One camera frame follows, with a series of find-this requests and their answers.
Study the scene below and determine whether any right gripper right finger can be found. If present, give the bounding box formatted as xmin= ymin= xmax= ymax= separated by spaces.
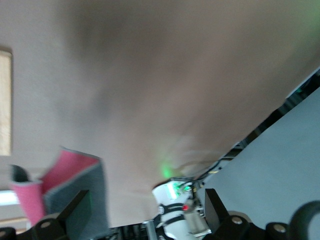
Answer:
xmin=204 ymin=188 xmax=251 ymax=234

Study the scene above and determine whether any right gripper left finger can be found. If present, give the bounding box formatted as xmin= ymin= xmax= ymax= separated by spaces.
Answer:
xmin=31 ymin=189 xmax=92 ymax=240

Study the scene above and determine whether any red and grey cloth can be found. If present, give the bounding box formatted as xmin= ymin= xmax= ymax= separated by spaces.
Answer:
xmin=9 ymin=146 xmax=111 ymax=237

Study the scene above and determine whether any white rectangular tray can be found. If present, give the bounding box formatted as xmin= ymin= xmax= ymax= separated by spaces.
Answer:
xmin=0 ymin=189 xmax=20 ymax=207

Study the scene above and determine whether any bamboo cutting board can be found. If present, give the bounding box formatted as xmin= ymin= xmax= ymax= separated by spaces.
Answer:
xmin=0 ymin=46 xmax=13 ymax=157

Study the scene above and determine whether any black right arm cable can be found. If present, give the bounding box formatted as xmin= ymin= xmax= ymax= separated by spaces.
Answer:
xmin=289 ymin=200 xmax=320 ymax=240

